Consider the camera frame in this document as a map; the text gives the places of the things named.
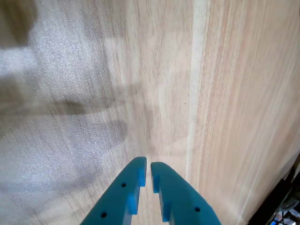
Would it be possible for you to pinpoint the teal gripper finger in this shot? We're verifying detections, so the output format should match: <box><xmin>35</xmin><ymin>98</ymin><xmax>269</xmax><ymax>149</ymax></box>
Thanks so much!
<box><xmin>80</xmin><ymin>156</ymin><xmax>147</xmax><ymax>225</ymax></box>
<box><xmin>150</xmin><ymin>161</ymin><xmax>223</xmax><ymax>225</ymax></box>

